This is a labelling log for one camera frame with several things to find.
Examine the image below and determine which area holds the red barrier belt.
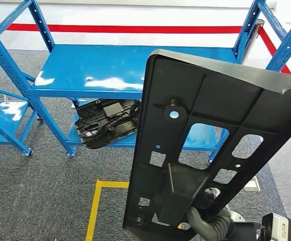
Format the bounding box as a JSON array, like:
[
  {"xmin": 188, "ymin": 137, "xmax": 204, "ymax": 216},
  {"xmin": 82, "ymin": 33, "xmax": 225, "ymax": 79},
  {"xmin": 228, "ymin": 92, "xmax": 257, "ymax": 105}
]
[
  {"xmin": 258, "ymin": 26, "xmax": 291, "ymax": 75},
  {"xmin": 0, "ymin": 22, "xmax": 243, "ymax": 34}
]

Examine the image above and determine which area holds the yellow floor tape outline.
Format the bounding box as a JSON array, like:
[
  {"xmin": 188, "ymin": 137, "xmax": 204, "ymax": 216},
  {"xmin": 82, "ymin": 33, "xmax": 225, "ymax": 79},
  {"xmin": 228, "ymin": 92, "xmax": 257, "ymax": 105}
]
[{"xmin": 85, "ymin": 180, "xmax": 184, "ymax": 241}]

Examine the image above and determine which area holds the black ribbed plastic part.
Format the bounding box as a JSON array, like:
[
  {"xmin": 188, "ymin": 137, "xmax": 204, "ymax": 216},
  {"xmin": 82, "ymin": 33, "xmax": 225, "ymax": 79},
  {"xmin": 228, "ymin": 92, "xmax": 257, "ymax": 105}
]
[{"xmin": 75, "ymin": 98, "xmax": 141, "ymax": 150}]

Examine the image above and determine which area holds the white square floor plate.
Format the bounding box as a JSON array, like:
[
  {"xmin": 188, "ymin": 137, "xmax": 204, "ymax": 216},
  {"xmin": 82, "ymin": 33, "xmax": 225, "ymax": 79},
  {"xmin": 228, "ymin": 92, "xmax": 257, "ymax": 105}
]
[{"xmin": 243, "ymin": 176, "xmax": 261, "ymax": 193}]

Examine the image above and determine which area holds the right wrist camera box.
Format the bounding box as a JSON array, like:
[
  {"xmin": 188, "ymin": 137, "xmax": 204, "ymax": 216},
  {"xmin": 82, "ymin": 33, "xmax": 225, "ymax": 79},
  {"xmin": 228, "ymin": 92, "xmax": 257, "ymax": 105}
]
[{"xmin": 259, "ymin": 212, "xmax": 291, "ymax": 241}]

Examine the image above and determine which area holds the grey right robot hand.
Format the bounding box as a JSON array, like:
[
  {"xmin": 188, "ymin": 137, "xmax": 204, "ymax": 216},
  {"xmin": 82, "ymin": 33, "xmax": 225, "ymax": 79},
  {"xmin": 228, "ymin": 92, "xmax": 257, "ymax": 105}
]
[{"xmin": 186, "ymin": 187, "xmax": 233, "ymax": 241}]

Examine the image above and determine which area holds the silver stanchion post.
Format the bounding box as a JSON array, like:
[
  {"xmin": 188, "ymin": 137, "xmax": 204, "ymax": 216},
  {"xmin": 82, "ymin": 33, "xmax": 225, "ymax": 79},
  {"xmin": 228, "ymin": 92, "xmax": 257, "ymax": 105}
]
[{"xmin": 240, "ymin": 19, "xmax": 265, "ymax": 65}]

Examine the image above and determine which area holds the blue metal shelf rack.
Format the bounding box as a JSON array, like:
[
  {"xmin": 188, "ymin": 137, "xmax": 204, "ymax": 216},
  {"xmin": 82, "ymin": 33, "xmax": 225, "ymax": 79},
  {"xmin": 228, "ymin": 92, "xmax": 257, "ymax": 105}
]
[{"xmin": 0, "ymin": 0, "xmax": 291, "ymax": 165}]

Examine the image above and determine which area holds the black plastic panel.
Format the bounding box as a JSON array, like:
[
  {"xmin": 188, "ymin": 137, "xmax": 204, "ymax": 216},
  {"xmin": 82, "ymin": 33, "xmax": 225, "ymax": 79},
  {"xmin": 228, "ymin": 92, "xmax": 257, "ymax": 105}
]
[{"xmin": 122, "ymin": 49, "xmax": 291, "ymax": 241}]

